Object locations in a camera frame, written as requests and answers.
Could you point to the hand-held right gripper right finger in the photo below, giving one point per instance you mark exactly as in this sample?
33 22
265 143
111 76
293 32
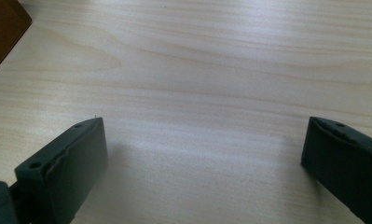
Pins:
348 165

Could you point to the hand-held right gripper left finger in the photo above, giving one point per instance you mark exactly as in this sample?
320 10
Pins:
69 165

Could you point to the brown wooden box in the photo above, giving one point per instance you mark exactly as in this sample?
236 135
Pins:
3 28

